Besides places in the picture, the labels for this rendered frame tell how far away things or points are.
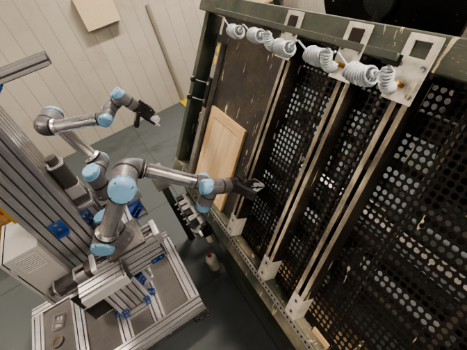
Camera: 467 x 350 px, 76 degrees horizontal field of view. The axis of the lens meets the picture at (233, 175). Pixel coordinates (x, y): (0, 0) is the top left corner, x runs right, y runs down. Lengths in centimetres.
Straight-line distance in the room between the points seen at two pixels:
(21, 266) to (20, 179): 52
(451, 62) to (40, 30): 455
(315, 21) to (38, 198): 154
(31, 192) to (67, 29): 337
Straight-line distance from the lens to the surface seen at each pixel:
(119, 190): 137
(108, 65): 504
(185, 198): 238
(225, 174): 190
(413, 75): 105
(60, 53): 495
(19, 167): 174
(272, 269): 157
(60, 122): 201
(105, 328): 274
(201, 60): 228
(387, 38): 113
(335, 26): 128
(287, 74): 145
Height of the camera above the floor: 233
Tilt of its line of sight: 41 degrees down
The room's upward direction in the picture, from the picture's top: 17 degrees counter-clockwise
